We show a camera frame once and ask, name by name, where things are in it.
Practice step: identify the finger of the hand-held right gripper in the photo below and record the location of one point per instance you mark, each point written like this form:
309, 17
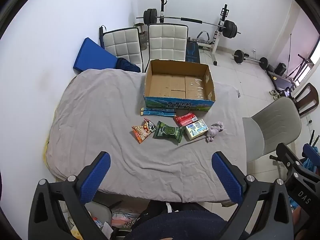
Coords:
287, 155
311, 155

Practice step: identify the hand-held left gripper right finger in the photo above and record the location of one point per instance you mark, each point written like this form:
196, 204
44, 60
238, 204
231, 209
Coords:
226, 177

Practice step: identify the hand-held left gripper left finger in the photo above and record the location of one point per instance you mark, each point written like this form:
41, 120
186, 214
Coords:
96, 177

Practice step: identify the purple sock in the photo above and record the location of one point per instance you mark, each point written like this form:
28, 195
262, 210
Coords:
213, 130

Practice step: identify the yellow tissue pack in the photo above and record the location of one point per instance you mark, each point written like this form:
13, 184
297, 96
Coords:
196, 129

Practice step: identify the orange panda snack packet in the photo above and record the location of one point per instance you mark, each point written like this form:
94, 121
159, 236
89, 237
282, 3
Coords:
143, 131

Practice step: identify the red snack packet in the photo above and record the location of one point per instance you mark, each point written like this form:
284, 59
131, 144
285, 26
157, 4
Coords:
185, 119

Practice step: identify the green snack packet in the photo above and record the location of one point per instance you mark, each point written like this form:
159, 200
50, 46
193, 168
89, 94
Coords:
167, 131

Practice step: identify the long blue snack packet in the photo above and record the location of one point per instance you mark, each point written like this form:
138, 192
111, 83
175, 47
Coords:
157, 111

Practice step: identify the cardboard box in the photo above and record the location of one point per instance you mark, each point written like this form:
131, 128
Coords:
175, 85

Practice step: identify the grey plastic chair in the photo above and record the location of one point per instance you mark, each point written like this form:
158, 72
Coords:
272, 125

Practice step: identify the brown wooden chair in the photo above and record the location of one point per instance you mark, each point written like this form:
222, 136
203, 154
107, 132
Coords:
307, 97

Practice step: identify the grey tablecloth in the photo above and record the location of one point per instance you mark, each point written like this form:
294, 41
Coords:
105, 110

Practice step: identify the person's dark trousers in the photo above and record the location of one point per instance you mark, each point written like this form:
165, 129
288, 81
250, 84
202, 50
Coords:
175, 225

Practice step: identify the dark incline bench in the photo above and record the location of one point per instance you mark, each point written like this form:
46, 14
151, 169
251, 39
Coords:
282, 81

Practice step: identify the black speaker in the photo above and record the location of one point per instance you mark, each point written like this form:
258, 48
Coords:
280, 69

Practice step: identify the short barbell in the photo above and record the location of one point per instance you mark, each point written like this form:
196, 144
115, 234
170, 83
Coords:
250, 58

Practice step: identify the dark blue cloth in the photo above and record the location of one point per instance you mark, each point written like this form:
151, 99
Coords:
127, 65

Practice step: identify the blue foam mat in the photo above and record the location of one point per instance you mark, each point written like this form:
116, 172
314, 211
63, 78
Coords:
92, 55

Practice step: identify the black weight bench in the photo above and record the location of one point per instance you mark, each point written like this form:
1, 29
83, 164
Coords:
193, 52

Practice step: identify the white barbell rack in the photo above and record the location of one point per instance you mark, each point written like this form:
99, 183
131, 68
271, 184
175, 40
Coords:
217, 42

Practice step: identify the white quilted chair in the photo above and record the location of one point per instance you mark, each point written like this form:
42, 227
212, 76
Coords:
167, 42
123, 46

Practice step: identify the clear water jug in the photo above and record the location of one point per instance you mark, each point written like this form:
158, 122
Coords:
143, 38

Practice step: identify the barbell with black plates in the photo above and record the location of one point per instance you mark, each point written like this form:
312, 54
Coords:
195, 21

